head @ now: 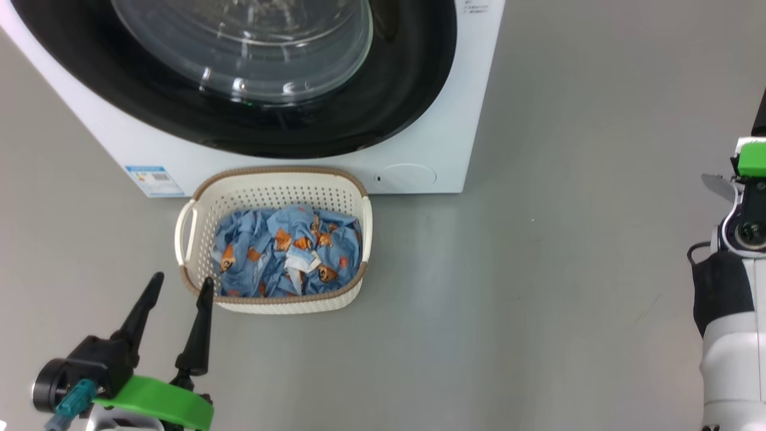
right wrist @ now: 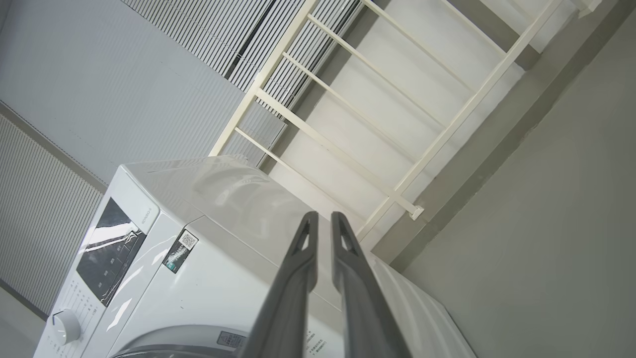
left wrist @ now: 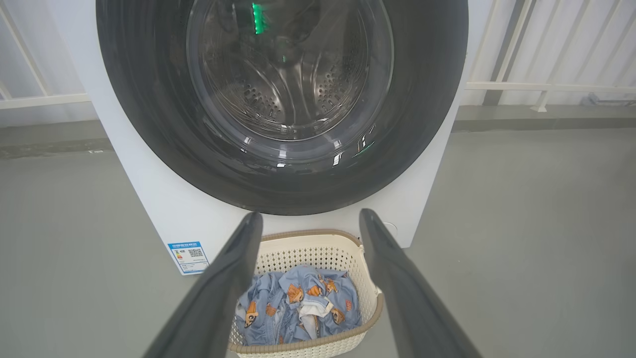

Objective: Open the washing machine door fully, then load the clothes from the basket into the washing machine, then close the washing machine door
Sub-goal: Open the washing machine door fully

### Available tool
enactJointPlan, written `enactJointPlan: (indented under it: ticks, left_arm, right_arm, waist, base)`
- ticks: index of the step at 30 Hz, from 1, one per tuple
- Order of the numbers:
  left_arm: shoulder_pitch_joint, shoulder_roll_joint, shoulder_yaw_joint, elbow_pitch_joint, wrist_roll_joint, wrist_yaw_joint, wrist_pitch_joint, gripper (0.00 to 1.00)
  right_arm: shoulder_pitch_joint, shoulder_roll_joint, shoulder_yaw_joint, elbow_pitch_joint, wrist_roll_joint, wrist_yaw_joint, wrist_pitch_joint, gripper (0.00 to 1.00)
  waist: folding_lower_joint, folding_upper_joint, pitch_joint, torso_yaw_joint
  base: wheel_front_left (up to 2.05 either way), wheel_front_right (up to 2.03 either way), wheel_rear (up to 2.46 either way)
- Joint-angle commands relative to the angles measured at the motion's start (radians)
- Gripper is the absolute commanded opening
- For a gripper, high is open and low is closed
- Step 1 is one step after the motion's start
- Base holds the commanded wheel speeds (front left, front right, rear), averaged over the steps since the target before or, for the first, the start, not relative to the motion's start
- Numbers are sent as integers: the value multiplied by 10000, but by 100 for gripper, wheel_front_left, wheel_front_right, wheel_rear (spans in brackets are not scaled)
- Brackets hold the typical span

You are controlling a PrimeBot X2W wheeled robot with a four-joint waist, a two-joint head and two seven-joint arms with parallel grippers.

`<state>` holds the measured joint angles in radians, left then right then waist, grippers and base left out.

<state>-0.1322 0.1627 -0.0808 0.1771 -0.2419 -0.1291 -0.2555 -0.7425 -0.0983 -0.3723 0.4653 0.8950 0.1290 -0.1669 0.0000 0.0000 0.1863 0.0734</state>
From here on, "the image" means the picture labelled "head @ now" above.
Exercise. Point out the round white filter cover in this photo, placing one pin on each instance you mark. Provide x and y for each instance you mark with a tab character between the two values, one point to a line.
406	178

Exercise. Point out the white front-load washing machine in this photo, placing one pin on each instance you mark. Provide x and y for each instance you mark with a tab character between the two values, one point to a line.
419	120

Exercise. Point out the blue garment with orange print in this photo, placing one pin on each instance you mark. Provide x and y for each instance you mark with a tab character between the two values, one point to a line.
287	263

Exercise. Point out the cream perforated plastic laundry basket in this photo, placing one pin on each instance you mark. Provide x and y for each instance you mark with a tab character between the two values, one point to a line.
269	191

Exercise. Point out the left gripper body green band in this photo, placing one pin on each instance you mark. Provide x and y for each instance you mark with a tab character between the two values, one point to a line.
161	404

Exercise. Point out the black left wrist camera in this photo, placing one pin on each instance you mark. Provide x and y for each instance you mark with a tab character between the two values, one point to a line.
93	362

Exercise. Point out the blue white energy label sticker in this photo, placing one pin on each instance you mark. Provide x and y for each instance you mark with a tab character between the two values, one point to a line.
154	181

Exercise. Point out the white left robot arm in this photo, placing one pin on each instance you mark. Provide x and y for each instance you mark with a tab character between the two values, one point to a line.
122	424

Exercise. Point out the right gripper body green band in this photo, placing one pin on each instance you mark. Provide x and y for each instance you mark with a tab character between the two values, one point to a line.
753	160

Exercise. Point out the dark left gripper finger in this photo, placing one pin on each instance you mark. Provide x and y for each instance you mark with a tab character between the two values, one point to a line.
199	335
140	317

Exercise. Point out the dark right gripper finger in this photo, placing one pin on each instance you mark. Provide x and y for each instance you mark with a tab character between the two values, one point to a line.
761	117

